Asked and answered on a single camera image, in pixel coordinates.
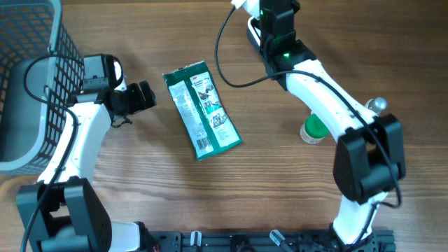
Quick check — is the green sponge package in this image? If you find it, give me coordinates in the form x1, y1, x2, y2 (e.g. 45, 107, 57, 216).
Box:
163, 61, 242, 160

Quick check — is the green lidded cup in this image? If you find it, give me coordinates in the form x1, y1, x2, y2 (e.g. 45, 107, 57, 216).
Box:
300, 113, 330, 144

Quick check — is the yellow dish soap bottle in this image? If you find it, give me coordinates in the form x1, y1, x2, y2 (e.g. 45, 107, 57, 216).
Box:
365, 97, 387, 115

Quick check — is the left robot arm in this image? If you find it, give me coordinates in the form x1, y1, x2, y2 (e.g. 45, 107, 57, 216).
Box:
17, 54, 161, 251

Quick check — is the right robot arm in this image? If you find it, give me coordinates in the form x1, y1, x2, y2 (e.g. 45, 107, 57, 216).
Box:
255, 1, 406, 251

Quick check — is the white barcode scanner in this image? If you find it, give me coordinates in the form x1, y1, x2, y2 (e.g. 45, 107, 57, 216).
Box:
246, 16, 267, 58

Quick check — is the grey plastic mesh basket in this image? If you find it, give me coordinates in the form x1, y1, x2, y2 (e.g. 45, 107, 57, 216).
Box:
1, 0, 84, 175

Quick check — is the left camera cable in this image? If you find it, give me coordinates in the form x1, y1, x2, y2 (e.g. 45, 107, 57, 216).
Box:
20, 54, 85, 252

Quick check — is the camera cable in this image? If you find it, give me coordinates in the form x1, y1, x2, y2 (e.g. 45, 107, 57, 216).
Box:
213, 6, 403, 251
20, 54, 85, 252

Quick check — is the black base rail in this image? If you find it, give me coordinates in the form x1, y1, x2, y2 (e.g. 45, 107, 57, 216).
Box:
139, 229, 396, 252

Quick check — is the right camera cable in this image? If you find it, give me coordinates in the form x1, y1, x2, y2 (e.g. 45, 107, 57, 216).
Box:
213, 6, 403, 251

